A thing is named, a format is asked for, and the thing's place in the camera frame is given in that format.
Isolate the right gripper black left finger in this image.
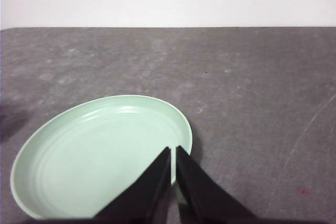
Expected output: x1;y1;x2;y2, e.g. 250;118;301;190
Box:
18;146;172;224

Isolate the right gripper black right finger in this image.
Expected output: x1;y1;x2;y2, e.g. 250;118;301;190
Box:
175;145;336;224

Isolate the green round plate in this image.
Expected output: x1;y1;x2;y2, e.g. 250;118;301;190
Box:
9;94;194;220

